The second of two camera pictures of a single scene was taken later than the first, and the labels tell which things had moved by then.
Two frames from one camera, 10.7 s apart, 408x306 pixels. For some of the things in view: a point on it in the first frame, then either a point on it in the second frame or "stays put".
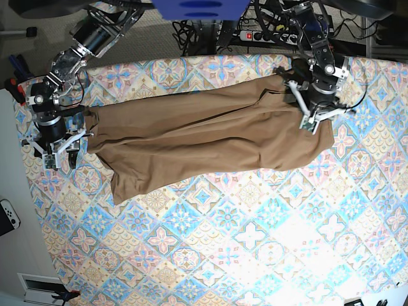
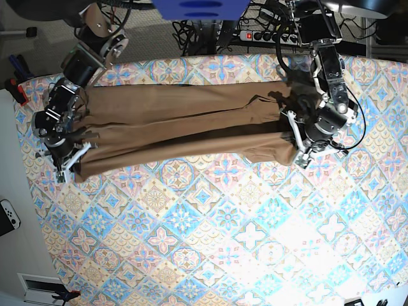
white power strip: [272, 37] stays put
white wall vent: [39, 289] stays put
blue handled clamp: [21, 71] stays put
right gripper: [315, 111] → [310, 148]
